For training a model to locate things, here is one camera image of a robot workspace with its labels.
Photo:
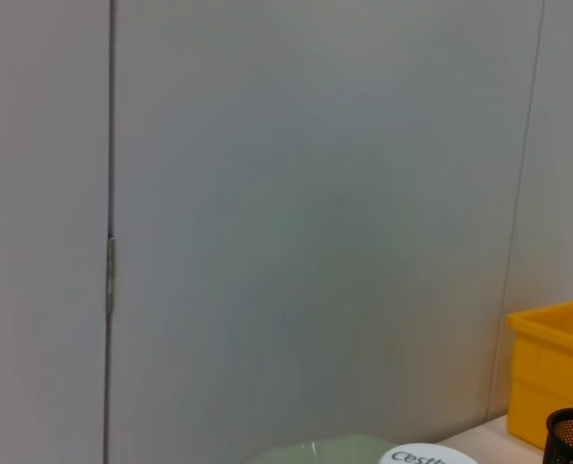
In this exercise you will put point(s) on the clear green-label water bottle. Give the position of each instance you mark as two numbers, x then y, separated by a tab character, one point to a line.
426	456

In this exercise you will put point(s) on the translucent green fruit bowl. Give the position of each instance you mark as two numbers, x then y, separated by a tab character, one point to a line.
324	449

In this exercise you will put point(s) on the yellow plastic bin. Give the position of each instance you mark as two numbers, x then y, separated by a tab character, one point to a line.
552	367

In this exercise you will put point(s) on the metal wall hinge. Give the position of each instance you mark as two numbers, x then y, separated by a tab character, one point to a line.
110	275

